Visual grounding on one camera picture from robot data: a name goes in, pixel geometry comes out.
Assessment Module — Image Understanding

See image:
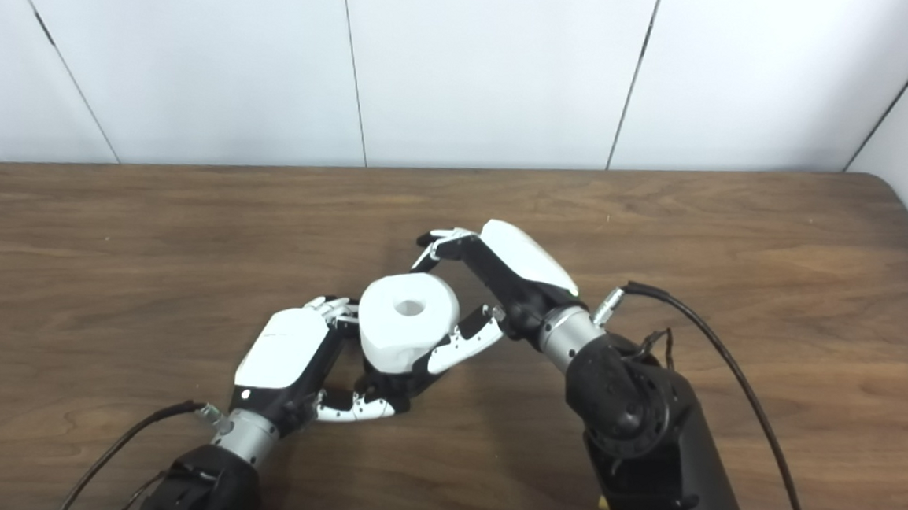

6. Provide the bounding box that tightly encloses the white and black right hand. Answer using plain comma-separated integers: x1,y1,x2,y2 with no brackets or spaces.
404,215,585,386

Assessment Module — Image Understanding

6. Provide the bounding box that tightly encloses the white and black left hand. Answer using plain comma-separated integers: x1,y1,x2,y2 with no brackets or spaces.
229,289,404,442

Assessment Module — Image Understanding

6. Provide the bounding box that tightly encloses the round white piece with holes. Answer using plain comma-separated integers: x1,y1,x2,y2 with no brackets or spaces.
355,269,463,379

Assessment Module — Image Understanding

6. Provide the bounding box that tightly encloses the black flanged holder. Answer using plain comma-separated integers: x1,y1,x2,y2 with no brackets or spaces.
351,350,450,419

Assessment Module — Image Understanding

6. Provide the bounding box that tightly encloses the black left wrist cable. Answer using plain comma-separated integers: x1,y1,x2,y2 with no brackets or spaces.
56,392,234,510

